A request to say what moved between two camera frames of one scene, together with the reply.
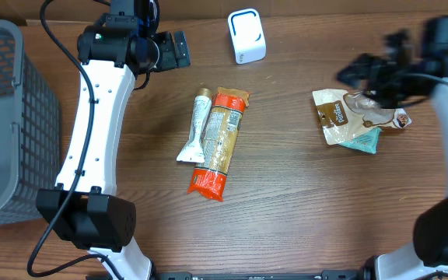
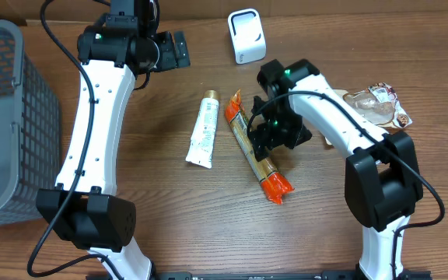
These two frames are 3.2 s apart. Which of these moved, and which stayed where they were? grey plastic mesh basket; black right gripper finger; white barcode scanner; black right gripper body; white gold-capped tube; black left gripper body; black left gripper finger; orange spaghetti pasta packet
Moved: black right gripper body; white gold-capped tube; black right gripper finger; orange spaghetti pasta packet
Stayed: black left gripper finger; white barcode scanner; grey plastic mesh basket; black left gripper body
